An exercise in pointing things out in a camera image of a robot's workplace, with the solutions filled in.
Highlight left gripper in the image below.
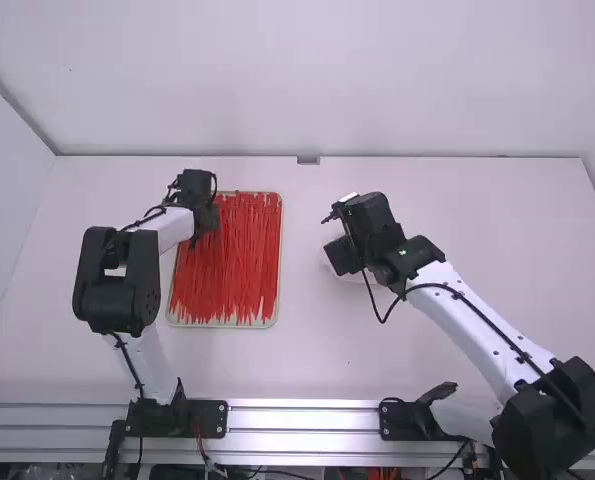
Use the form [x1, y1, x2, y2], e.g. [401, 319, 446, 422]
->
[176, 168, 217, 211]

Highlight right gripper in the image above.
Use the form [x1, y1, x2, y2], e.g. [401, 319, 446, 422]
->
[348, 191, 407, 251]

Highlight pale tray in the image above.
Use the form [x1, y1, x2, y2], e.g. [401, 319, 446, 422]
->
[165, 189, 285, 331]

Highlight silver rails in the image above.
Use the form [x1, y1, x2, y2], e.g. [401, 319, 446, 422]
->
[0, 397, 595, 474]

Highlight black cable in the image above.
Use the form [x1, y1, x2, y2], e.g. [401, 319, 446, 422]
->
[164, 172, 186, 207]
[360, 264, 409, 325]

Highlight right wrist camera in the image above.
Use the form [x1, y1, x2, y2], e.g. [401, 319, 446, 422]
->
[330, 191, 363, 232]

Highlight row of orange cable ties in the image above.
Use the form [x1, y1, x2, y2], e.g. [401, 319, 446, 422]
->
[169, 192, 283, 326]

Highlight red wire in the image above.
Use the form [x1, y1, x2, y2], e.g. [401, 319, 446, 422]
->
[195, 414, 216, 469]

